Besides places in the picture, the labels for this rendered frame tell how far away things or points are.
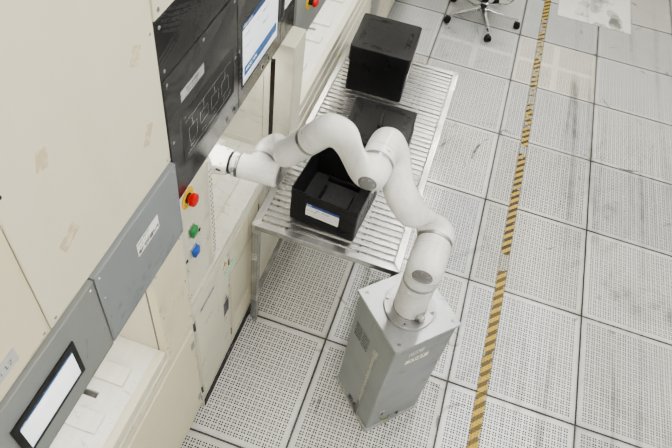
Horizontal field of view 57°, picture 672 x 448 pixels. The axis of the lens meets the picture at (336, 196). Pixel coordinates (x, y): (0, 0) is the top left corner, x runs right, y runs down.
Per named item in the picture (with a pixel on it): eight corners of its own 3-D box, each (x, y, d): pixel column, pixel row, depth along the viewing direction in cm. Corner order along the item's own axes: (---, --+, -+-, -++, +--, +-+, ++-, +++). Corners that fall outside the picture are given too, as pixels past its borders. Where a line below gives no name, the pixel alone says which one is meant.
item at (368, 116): (401, 172, 269) (407, 151, 259) (336, 153, 272) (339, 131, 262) (414, 128, 288) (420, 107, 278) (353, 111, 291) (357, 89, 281)
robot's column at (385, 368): (417, 406, 281) (462, 324, 224) (364, 432, 271) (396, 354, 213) (386, 353, 296) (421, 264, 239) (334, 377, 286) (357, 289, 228)
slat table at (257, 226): (369, 361, 293) (399, 272, 235) (250, 320, 300) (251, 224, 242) (426, 173, 376) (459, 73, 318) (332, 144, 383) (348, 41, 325)
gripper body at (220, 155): (228, 182, 203) (196, 173, 204) (239, 160, 209) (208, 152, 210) (228, 166, 197) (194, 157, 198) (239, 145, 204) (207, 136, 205)
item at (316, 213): (288, 216, 247) (290, 188, 233) (316, 170, 264) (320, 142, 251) (352, 242, 242) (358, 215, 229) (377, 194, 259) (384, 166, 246)
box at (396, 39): (400, 103, 298) (410, 61, 279) (343, 88, 301) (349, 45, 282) (412, 69, 316) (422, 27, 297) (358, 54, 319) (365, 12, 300)
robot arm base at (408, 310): (445, 318, 224) (458, 291, 210) (400, 338, 217) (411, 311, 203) (417, 277, 234) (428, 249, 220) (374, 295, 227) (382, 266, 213)
